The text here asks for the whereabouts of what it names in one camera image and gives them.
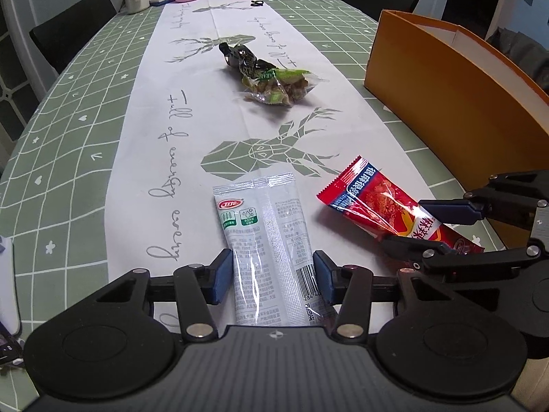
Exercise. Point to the white snack packet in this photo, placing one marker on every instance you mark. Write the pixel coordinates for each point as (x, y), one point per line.
(266, 240)

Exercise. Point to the blue white tray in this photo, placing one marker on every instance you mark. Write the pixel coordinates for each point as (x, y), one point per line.
(161, 1)

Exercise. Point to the dark jacket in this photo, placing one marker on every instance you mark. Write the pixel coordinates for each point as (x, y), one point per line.
(519, 47)

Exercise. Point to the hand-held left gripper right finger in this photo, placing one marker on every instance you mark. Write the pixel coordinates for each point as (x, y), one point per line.
(324, 272)

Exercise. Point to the dark green snack packet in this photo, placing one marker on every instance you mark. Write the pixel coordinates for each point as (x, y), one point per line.
(242, 58)

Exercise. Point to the red snack packet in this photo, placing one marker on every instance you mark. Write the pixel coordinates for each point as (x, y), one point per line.
(369, 201)

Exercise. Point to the orange cardboard box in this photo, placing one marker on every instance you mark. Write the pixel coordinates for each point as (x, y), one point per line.
(429, 94)

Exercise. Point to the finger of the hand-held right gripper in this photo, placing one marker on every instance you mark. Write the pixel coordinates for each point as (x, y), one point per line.
(407, 246)
(450, 212)

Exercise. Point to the white flat device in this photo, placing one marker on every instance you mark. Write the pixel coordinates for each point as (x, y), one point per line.
(8, 287)

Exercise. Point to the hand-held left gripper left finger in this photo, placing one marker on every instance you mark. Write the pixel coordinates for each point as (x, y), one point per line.
(223, 272)

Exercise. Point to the green raisin packet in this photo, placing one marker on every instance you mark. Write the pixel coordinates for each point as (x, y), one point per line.
(278, 88)

